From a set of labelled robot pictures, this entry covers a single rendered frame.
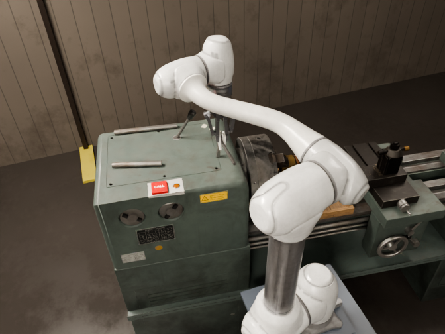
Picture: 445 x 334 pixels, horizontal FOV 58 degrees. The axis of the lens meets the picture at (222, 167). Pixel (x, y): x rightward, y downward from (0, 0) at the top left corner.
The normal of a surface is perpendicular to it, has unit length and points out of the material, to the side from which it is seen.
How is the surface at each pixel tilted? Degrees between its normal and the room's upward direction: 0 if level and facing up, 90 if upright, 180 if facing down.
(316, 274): 7
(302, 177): 13
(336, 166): 20
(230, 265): 90
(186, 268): 90
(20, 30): 90
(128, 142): 0
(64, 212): 0
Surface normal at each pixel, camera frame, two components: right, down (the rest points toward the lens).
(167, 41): 0.32, 0.60
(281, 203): 0.00, -0.21
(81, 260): -0.04, -0.77
